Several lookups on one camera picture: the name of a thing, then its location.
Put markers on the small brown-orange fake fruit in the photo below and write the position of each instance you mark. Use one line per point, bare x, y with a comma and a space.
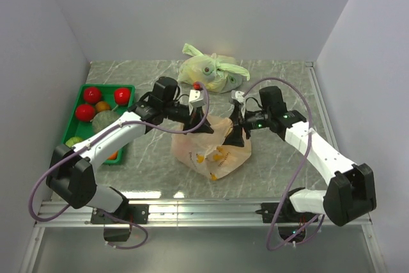
102, 106

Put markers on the green netted fake melon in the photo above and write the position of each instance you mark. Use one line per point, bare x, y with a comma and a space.
103, 119

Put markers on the red fake apple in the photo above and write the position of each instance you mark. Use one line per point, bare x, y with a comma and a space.
122, 96
85, 112
92, 95

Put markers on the red fake apple lower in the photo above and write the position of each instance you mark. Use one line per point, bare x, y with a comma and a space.
85, 112

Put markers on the green tied plastic bag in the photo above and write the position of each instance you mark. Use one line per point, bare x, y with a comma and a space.
219, 74

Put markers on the aluminium mounting rail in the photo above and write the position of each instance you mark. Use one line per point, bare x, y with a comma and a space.
175, 213

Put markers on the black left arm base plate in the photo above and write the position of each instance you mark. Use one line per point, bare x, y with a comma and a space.
135, 213

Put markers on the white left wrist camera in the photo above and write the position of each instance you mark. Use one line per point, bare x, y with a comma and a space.
196, 99

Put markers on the green plastic fruit tray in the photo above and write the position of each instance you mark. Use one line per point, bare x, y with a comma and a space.
84, 129

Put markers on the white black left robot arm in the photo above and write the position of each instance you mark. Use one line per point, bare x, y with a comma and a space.
72, 172

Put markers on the green fake apple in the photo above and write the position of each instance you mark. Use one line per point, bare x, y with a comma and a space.
73, 141

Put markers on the orange banana-print plastic bag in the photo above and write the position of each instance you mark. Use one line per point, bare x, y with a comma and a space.
207, 154

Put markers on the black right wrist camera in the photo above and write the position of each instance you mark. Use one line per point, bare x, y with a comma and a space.
271, 99

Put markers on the red fake apple top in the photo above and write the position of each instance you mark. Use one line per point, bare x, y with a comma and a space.
122, 96

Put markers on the red fake apple left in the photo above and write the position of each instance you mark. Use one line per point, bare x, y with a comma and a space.
92, 95

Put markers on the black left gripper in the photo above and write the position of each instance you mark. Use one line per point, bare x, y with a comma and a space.
194, 118

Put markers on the fake orange in tray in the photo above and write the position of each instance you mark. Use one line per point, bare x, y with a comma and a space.
114, 156

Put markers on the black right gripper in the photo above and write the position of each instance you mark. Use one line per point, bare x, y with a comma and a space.
234, 138

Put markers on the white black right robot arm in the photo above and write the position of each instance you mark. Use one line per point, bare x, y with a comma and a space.
350, 191

